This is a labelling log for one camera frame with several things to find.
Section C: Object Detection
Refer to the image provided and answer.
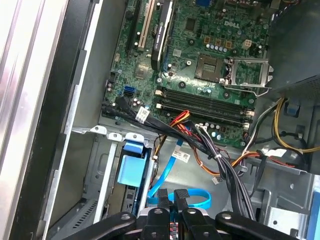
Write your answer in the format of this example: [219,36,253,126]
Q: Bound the grey white wire bundle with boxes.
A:
[241,97,286,156]

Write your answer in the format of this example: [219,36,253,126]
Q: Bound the yellow and black power wires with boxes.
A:
[273,96,320,155]

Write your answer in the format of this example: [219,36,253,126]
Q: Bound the grey metal disk bay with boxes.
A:
[71,124,157,226]

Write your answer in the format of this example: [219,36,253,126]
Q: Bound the grey disk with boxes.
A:
[115,139,149,217]

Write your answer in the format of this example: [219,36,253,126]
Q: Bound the metal socket cover frame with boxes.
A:
[227,57,273,89]

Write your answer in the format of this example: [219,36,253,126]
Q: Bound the grey metal drive cage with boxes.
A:
[251,159,320,240]

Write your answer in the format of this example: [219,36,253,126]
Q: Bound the blue plastic cage latch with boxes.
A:
[311,174,320,240]

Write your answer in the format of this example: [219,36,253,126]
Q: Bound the black expansion slot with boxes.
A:
[124,0,141,53]

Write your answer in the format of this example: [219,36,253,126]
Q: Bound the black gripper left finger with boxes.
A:
[59,189,172,240]

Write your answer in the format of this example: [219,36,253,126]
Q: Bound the blue disk wire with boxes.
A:
[147,139,213,209]

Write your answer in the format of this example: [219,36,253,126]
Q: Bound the black graphics card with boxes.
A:
[150,0,175,71]

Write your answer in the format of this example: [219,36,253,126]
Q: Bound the grey power supply unit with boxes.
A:
[266,0,320,92]

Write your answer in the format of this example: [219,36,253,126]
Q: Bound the thin metal locking lever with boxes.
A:
[223,83,273,98]

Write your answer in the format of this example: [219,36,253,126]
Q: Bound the RAM slot with black latches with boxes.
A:
[158,97,252,123]
[158,85,255,111]

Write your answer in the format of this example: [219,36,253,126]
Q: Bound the black open PC case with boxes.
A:
[27,0,320,240]

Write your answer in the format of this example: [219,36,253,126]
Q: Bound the white expansion slot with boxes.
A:
[138,0,154,51]

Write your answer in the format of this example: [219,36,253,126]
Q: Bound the green motherboard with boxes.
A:
[101,0,276,148]

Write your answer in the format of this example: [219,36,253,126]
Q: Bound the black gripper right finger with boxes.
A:
[174,189,296,240]

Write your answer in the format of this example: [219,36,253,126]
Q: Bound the red orange disk power wire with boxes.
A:
[169,109,201,142]

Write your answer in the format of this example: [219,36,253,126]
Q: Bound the CPU socket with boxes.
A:
[194,55,225,83]

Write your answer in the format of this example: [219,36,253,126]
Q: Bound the RAM slot with white latches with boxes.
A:
[154,89,255,117]
[154,102,251,130]

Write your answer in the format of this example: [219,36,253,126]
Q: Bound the blue plastic cable clip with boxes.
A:
[286,98,301,116]

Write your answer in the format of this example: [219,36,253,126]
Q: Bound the black sleeved wire bundle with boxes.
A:
[102,96,255,220]

